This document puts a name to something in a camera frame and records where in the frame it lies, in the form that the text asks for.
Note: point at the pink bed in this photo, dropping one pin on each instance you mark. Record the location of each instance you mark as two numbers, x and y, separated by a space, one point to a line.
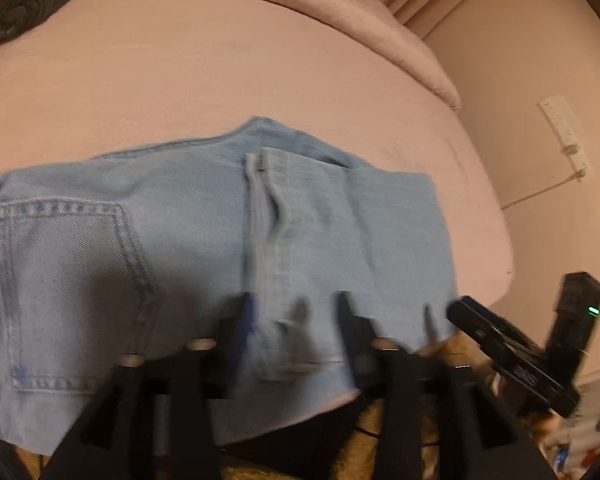
180 85

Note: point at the yellow shaggy rug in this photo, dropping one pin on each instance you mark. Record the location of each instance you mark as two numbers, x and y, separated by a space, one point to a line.
365 440

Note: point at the light blue denim pants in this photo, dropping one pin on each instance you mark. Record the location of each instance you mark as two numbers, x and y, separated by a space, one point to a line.
130 260

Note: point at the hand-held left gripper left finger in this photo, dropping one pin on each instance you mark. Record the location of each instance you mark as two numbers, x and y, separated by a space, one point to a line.
246 322

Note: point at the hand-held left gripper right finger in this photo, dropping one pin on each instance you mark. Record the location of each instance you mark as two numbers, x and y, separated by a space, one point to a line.
352 340

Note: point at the colourful printed cloth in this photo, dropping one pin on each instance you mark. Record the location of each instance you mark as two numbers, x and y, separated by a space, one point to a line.
587 435

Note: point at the pink duvet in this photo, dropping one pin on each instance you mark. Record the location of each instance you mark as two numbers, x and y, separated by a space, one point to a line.
330 5

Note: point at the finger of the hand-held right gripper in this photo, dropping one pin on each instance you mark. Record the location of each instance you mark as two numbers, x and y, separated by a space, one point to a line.
485 322

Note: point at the white power strip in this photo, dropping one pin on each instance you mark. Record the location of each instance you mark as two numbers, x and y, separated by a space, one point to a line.
565 132

